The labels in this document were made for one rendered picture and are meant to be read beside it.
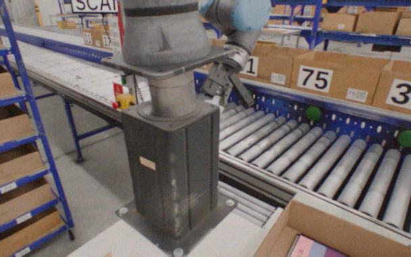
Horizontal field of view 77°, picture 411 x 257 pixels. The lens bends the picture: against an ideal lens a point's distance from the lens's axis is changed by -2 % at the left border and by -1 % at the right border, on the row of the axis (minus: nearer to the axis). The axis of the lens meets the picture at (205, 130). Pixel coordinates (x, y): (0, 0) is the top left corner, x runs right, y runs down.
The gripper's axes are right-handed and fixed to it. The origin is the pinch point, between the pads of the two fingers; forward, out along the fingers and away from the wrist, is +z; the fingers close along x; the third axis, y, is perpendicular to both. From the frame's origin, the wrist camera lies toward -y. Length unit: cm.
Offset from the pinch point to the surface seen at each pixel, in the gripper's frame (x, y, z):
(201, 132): 20.1, 4.3, 3.8
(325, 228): 21.5, -33.9, 12.3
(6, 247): -65, 59, 96
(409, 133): -9, -76, -32
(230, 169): -20.5, -18.4, 10.6
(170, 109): 21.2, 13.0, 2.2
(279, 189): -5.1, -32.7, 9.2
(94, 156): -176, 58, 59
